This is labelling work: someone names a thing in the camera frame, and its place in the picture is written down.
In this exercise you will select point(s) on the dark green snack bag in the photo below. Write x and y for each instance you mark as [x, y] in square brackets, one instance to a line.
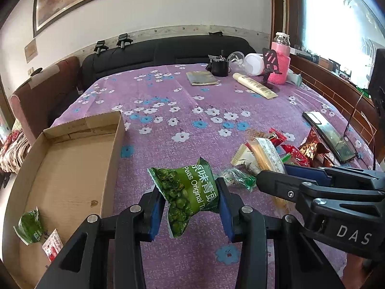
[29, 228]

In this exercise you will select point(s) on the pink sleeved bottle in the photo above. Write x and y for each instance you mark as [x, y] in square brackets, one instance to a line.
[281, 45]

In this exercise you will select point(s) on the cardboard tray box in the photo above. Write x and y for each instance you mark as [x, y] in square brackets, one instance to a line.
[69, 173]

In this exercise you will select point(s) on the black leather sofa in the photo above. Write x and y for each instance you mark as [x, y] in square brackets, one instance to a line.
[158, 52]

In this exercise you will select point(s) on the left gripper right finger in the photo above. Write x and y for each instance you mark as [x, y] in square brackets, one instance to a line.
[299, 262]

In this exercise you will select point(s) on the black phone stand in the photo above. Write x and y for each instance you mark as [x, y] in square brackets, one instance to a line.
[271, 65]

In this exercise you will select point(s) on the cream lotion tube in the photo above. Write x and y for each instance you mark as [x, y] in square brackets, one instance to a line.
[254, 86]

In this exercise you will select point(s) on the patterned blanket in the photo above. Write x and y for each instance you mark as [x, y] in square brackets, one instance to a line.
[14, 150]

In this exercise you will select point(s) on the white red snack packet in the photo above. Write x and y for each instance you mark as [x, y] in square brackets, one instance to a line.
[52, 246]

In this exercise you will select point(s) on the green peas snack bag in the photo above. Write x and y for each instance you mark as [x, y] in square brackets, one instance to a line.
[188, 191]

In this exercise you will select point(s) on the black smartphone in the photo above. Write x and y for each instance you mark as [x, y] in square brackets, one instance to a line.
[336, 143]

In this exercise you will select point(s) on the black pen cup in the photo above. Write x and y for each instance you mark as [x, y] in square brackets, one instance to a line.
[218, 65]

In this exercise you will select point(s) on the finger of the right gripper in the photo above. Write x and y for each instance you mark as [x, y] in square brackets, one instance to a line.
[279, 185]
[338, 176]

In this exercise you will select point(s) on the purple floral tablecloth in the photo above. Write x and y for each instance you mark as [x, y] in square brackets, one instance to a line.
[170, 123]

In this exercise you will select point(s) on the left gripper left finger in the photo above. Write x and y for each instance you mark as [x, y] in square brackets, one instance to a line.
[82, 262]

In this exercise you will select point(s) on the maroon armchair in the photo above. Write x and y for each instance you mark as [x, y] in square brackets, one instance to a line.
[45, 96]

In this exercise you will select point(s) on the clear green candy bag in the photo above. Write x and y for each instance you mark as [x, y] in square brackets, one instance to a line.
[237, 177]

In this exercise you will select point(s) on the red bar snack pack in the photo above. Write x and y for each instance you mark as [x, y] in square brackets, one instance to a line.
[276, 137]

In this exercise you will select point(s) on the red foil snack bag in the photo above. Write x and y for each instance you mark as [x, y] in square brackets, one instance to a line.
[315, 151]

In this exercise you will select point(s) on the clear plastic cup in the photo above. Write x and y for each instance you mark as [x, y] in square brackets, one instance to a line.
[236, 61]

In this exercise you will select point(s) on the small olive notebook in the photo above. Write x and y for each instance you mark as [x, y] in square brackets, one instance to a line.
[200, 78]

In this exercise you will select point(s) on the beige wafer snack pack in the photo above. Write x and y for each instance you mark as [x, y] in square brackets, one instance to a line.
[266, 155]

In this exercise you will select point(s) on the white round jar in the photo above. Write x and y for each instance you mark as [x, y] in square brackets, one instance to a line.
[254, 64]

